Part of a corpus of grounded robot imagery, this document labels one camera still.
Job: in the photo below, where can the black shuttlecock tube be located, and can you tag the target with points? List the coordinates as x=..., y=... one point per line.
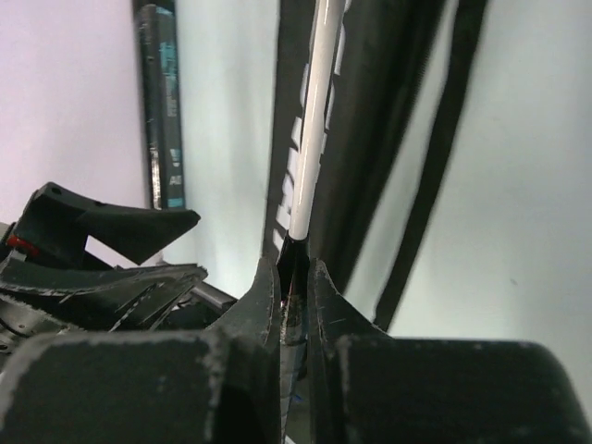
x=156, y=37

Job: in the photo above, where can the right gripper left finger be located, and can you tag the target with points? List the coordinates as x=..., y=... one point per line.
x=218, y=385

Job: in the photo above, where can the black racket bag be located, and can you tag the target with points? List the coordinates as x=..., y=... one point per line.
x=383, y=53

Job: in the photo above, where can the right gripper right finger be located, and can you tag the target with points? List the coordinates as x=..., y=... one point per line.
x=368, y=387

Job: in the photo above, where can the white badminton racket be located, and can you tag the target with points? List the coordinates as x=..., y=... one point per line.
x=294, y=260

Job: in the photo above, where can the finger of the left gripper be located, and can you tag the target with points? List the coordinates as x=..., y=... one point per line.
x=117, y=299
x=56, y=223

